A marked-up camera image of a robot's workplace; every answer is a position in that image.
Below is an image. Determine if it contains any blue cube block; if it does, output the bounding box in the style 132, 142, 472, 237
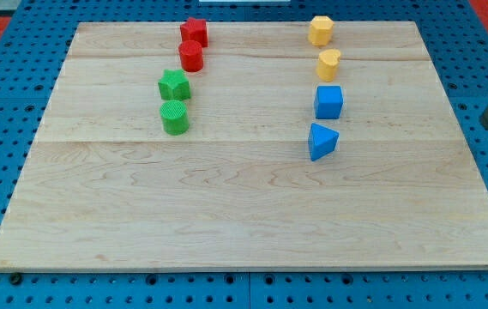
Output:
314, 85, 344, 119

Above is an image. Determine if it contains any light wooden board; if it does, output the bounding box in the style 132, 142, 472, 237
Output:
0, 21, 488, 273

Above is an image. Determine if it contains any green cylinder block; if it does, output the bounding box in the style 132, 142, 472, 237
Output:
160, 100, 190, 136

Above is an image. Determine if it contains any blue triangle block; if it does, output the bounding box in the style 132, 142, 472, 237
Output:
308, 123, 340, 161

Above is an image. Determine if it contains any green star block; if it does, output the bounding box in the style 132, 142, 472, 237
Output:
158, 69, 191, 100

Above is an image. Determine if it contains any red cylinder block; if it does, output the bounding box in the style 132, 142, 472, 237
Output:
178, 40, 203, 72

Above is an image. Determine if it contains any yellow heart block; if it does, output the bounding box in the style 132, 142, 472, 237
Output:
316, 49, 341, 82

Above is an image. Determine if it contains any red star block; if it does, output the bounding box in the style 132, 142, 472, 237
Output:
179, 17, 208, 47

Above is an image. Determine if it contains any yellow hexagon block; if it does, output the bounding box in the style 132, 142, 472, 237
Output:
308, 15, 334, 46

